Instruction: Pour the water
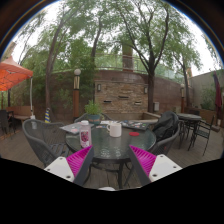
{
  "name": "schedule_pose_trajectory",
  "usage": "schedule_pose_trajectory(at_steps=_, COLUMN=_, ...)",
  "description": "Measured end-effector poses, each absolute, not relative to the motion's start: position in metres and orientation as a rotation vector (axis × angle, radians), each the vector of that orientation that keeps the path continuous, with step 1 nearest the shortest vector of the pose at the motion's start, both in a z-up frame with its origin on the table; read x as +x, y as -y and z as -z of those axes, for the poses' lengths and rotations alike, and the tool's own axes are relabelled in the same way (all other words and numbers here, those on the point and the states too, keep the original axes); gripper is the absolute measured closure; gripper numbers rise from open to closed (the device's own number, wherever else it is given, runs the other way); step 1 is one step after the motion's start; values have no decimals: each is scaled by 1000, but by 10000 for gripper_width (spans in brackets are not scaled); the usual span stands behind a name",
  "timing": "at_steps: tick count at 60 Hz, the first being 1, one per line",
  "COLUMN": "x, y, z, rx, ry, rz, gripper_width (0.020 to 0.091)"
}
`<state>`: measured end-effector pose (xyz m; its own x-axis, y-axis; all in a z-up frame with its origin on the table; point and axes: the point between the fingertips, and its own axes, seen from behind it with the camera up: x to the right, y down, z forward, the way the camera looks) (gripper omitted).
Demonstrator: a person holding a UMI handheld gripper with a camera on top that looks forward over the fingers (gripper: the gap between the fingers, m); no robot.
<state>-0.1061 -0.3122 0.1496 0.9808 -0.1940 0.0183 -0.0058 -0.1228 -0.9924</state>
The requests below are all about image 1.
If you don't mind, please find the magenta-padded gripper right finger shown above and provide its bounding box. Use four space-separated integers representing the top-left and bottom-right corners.
128 144 184 187

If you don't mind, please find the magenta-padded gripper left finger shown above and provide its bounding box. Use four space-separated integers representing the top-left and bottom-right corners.
43 145 95 187

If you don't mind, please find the purple drink bottle white cap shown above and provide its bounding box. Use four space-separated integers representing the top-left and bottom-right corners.
78 120 93 149

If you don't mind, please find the silver laptop with stickers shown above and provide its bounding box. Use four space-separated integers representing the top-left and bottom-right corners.
59 122 95 136

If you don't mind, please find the black metal chair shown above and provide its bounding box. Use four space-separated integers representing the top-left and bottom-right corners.
188 114 216 158

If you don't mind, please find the blue yellow striped cone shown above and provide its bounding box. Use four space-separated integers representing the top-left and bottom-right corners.
44 107 52 124

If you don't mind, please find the black laptop with stickers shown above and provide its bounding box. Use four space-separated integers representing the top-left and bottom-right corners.
119 119 151 131

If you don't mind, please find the small round patio table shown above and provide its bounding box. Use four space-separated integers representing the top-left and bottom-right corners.
176 113 203 148

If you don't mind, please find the white mug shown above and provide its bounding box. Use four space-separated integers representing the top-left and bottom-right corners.
106 121 123 138

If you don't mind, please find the wooden bench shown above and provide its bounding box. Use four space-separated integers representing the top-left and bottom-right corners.
5 105 34 122

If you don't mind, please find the green plant in blue pot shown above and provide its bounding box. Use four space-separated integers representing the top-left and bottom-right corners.
83 99 104 126

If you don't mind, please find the large dark-trunked tree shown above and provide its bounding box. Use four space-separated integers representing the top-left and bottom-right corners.
106 0 198 113

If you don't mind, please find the closed maroon umbrella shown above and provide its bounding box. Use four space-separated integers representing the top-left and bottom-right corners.
213 71 223 126

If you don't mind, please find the leaning grey-trunked tree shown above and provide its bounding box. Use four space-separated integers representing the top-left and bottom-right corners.
19 6 98 119

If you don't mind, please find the orange patio umbrella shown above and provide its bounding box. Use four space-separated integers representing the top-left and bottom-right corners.
0 55 37 129

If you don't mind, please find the slim brown lamp post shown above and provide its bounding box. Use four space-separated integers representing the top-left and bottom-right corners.
180 83 186 114

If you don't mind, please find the brown lamp post white globe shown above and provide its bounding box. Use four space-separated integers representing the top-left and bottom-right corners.
72 68 82 122

